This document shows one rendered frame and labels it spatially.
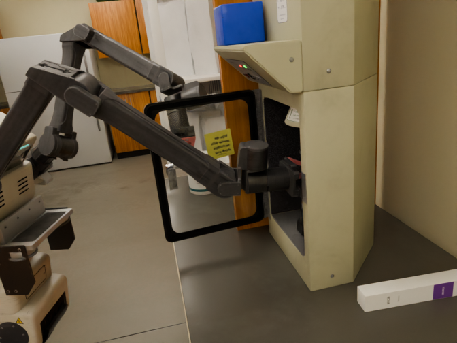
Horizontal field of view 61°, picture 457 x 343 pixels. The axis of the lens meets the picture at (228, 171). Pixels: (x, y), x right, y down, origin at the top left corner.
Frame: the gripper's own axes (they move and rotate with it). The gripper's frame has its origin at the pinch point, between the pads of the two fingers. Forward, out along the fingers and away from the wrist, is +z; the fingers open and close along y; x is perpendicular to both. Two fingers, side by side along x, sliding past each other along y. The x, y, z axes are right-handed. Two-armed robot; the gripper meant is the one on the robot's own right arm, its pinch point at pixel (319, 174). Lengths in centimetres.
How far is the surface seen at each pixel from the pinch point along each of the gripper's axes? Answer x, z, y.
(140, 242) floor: 127, -54, 211
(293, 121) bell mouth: -14.5, -8.2, -1.5
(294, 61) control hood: -28.8, -12.9, -12.6
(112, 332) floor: 126, -71, 106
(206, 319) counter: 26.0, -32.7, -14.9
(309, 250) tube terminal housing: 12.9, -8.1, -13.4
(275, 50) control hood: -31.0, -16.8, -12.6
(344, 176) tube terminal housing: -4.2, -0.6, -13.2
